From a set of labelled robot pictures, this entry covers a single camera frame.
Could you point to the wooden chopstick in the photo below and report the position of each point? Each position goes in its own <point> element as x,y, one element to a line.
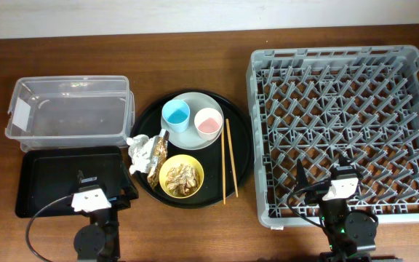
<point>223,163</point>
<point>231,152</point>

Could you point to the gold snack wrapper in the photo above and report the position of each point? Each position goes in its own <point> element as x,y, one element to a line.
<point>158,157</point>

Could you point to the light blue cup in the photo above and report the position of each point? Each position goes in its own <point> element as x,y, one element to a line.
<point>176,113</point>

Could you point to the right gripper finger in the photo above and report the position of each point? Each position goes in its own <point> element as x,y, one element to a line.
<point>301,178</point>
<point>344,162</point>

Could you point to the white tissue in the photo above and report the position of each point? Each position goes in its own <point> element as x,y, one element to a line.
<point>140,151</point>

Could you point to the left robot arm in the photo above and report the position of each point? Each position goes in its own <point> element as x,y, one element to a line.
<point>99,241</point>

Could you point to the pink cup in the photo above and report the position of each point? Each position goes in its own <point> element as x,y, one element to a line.
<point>208,123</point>

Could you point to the grey round plate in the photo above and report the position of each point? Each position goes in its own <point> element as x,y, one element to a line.
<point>189,139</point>

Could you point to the yellow bowl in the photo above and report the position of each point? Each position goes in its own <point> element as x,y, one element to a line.
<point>175,161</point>

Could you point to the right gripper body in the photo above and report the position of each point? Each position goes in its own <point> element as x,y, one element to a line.
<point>354,192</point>

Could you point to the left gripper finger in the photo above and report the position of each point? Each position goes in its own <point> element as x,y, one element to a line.
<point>130,191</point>
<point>80,177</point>

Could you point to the grey dishwasher rack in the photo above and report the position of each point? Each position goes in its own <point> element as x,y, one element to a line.
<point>316,104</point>

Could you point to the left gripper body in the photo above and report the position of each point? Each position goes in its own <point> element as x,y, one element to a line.
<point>108,204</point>

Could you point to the clear plastic bin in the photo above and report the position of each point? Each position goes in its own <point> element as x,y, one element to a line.
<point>70,112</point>

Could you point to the round black serving tray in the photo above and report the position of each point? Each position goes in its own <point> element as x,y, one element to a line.
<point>211,191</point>

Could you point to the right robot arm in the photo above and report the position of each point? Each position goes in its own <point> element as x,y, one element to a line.
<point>351,233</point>

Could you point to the black rectangular tray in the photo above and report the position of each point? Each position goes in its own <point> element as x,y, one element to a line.
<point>48,175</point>

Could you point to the peanut shells and rice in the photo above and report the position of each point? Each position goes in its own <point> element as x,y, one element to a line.
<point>182,180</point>

